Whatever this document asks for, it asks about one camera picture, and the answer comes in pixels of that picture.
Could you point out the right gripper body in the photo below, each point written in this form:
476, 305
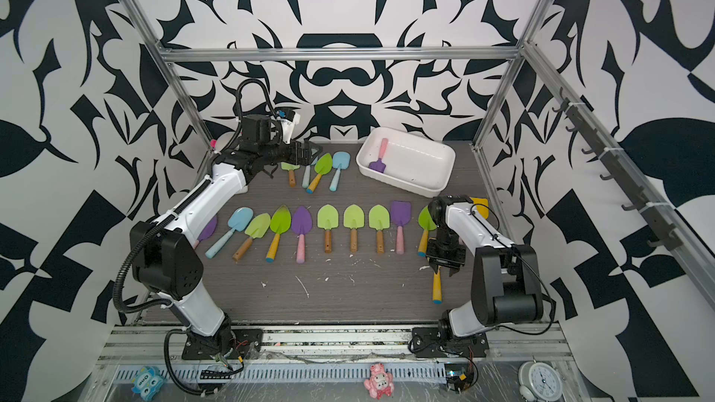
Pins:
443, 252

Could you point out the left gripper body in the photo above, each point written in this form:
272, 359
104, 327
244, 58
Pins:
273, 157

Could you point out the green shovel orange handle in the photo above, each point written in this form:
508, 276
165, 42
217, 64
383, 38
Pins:
290, 169

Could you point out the light blue round shovel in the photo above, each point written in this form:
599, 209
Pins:
306, 177

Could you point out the green pointed shovel yellow handle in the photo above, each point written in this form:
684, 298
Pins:
427, 224

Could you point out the light blue toy shovel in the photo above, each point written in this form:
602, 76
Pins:
341, 161

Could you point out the yellow toy scoop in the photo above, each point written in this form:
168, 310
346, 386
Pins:
437, 287

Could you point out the yellow shovel wooden handle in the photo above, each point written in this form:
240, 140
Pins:
481, 206

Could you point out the purple square shovel pink handle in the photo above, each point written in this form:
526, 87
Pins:
400, 212

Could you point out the purple round shovel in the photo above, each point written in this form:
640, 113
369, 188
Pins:
301, 225

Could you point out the light blue shovel from box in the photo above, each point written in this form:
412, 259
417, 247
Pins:
236, 223

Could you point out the light green shovel wooden handle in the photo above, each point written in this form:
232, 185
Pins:
379, 220

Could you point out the purple pointed shovel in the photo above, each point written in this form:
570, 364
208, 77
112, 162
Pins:
208, 231

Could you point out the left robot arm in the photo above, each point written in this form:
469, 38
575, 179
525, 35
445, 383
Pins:
163, 268

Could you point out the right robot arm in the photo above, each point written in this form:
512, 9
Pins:
506, 288

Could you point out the white storage box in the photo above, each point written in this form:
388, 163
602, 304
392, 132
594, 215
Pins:
414, 164

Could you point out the green circuit board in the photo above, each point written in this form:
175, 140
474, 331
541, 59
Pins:
460, 377

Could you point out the pink bear toy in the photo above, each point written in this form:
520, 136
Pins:
380, 383

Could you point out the white alarm clock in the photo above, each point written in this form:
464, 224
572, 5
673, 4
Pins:
538, 381

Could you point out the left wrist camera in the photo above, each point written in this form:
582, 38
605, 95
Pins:
288, 120

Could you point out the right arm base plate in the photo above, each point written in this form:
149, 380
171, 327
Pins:
434, 342

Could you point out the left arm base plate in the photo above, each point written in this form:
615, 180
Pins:
231, 345

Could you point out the black wall hook rail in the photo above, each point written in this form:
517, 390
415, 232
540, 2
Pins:
621, 169

